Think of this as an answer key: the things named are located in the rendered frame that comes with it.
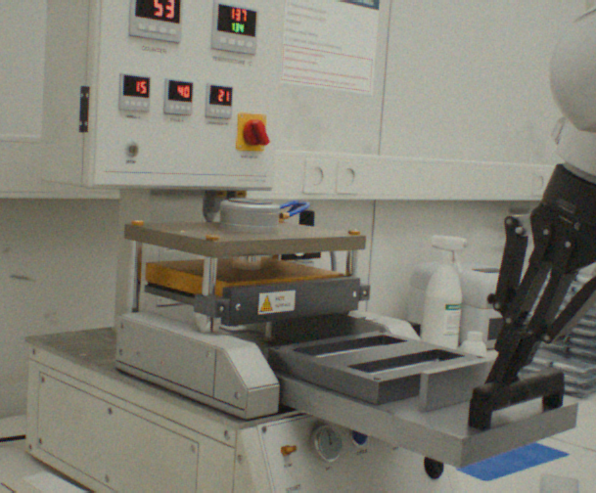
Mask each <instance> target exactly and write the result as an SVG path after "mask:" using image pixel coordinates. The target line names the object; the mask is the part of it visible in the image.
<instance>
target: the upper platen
mask: <svg viewBox="0 0 596 493"><path fill-rule="evenodd" d="M203 274H204V260H203V259H193V260H175V261H158V262H146V271H145V281H147V282H148V285H145V287H144V292H147V293H150V294H154V295H157V296H161V297H165V298H168V299H172V300H175V301H179V302H182V303H186V304H189V305H193V306H194V304H195V294H199V293H202V291H203ZM338 277H344V273H341V272H336V271H331V270H326V269H321V268H316V267H311V266H306V265H302V264H297V263H293V262H288V261H283V260H278V259H273V258H269V257H264V256H261V255H256V256H238V257H228V258H217V271H216V288H215V295H219V296H222V292H223V288H224V287H236V286H246V285H258V284H270V283H282V282H292V281H304V280H316V279H328V278H338Z"/></svg>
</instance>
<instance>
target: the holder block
mask: <svg viewBox="0 0 596 493"><path fill-rule="evenodd" d="M482 358H486V357H482V356H479V355H475V354H471V353H467V352H463V351H459V350H455V349H452V348H448V347H444V346H440V345H436V344H432V343H428V342H424V341H420V340H417V339H413V338H410V337H406V336H399V335H395V334H391V333H387V332H384V331H376V332H371V333H364V334H358V335H351V336H339V337H333V338H326V339H320V340H314V341H308V342H301V343H295V344H288V345H282V346H275V347H269V348H268V356H267V364H268V365H269V367H270V369H271V370H272V371H274V372H277V373H280V374H283V375H286V376H289V377H292V378H295V379H298V380H301V381H306V382H309V383H312V384H315V385H318V386H322V387H325V388H328V389H331V390H334V391H336V392H339V393H342V394H345V395H348V396H351V397H354V398H357V399H360V400H363V401H366V402H369V403H372V404H375V405H380V404H384V403H388V402H391V401H395V400H399V399H403V398H407V397H411V396H416V395H419V390H420V379H421V372H424V371H427V370H432V369H437V368H441V367H446V366H451V365H455V364H460V363H465V362H469V361H474V360H479V359H482Z"/></svg>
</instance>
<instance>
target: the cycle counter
mask: <svg viewBox="0 0 596 493"><path fill-rule="evenodd" d="M175 6H176V0H141V15H145V16H150V17H156V18H162V19H167V20H173V21H175Z"/></svg>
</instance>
